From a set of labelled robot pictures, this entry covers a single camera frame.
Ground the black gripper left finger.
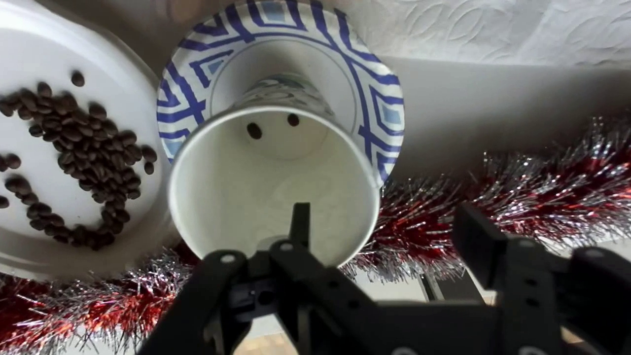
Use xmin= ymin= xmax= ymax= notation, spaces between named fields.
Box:
xmin=136 ymin=201 xmax=377 ymax=355

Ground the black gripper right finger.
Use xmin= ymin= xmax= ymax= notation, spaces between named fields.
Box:
xmin=452 ymin=201 xmax=631 ymax=355

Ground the white paper cup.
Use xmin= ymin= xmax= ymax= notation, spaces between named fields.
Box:
xmin=166 ymin=69 xmax=383 ymax=270

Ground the blue patterned white paper plate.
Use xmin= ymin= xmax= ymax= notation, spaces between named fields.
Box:
xmin=156 ymin=0 xmax=408 ymax=191

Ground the plain white plate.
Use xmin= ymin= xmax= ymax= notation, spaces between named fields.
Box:
xmin=0 ymin=0 xmax=177 ymax=284

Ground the red silver tinsel garland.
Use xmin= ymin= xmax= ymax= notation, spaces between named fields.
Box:
xmin=0 ymin=116 xmax=631 ymax=355

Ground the pile of coffee beans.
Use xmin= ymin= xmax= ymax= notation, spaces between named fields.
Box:
xmin=0 ymin=67 xmax=160 ymax=252

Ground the white embossed paper towel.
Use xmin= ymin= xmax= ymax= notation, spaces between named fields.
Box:
xmin=337 ymin=0 xmax=631 ymax=69

